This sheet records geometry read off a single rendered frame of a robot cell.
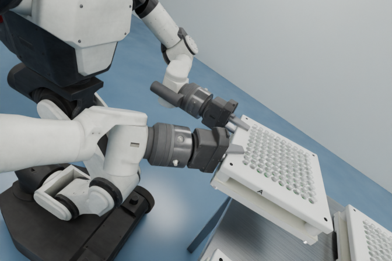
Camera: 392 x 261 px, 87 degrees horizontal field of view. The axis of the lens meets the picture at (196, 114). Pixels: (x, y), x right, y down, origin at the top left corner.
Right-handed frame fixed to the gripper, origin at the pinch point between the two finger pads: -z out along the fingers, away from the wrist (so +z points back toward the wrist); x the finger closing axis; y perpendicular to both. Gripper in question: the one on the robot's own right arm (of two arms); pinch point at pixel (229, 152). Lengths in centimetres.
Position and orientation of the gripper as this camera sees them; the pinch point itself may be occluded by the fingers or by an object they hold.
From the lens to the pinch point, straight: 49.3
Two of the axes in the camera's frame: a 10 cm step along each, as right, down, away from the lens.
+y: 1.6, 6.2, -7.7
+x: -3.4, 7.7, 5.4
